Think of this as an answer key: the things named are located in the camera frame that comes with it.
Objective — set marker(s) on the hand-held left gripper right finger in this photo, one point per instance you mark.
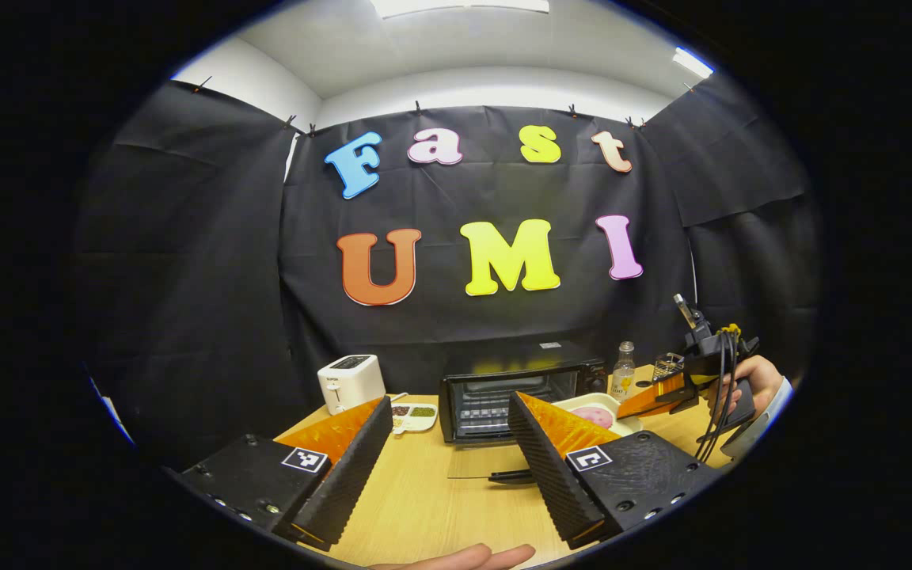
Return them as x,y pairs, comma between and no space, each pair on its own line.
555,475

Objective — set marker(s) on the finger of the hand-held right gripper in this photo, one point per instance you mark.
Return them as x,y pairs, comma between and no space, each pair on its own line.
654,396

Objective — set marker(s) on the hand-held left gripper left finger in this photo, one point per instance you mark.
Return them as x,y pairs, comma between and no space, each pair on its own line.
345,483

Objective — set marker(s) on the white square food tray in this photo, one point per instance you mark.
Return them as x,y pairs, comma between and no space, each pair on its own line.
622,423

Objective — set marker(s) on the pink round cake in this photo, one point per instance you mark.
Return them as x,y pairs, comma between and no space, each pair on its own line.
592,417

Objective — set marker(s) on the black electric oven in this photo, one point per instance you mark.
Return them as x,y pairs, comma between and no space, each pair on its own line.
472,404

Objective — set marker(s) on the metal mesh utensil holder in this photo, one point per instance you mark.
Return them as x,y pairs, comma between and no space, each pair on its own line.
667,366

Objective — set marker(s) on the clear drink bottle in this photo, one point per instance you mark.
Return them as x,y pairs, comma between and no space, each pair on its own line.
623,380

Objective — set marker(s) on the white divided snack dish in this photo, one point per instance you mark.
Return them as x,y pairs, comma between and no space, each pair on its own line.
416,417

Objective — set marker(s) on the white toaster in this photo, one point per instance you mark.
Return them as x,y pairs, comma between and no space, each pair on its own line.
349,384

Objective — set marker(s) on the black backdrop cloth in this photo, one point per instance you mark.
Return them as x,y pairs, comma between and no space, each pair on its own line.
187,261

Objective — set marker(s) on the small ceiling light panel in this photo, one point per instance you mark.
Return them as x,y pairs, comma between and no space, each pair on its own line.
693,62

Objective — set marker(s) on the large ceiling light panel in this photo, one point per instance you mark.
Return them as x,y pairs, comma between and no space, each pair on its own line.
460,6

